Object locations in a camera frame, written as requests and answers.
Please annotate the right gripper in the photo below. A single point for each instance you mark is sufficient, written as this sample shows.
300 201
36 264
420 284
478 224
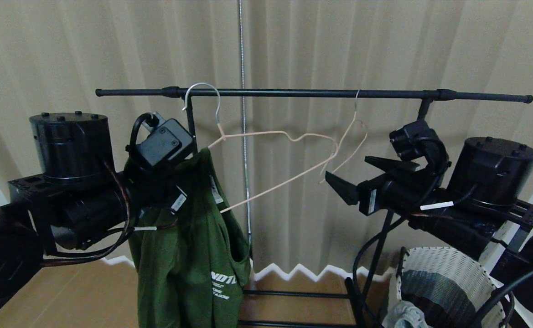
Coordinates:
430 209

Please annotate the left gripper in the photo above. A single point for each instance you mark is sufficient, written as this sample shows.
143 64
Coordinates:
93 214

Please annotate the green printed shirt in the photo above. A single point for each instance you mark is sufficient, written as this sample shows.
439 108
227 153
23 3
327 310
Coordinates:
193 255

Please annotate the pink clothes hanger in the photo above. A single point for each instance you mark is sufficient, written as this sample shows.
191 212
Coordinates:
355 116
223 135

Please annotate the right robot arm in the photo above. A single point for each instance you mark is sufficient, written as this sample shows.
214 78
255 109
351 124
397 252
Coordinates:
494 168

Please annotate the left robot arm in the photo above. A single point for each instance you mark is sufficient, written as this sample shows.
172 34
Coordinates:
70 146

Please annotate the black clothes rack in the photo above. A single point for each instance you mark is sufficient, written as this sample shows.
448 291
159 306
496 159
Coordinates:
293 93

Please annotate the white laundry basket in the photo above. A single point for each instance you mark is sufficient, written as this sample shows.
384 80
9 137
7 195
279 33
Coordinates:
444 269

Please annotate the beige curtain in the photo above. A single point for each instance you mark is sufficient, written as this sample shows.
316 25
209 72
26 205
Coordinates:
339 45

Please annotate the pale grey garment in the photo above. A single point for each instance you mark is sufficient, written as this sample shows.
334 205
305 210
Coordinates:
405 314

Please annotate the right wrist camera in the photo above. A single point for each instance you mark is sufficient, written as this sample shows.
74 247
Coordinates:
407 139

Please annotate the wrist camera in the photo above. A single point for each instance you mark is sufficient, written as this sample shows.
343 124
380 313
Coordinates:
161 143
407 139

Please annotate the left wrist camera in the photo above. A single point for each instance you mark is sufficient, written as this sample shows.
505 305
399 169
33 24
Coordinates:
161 143

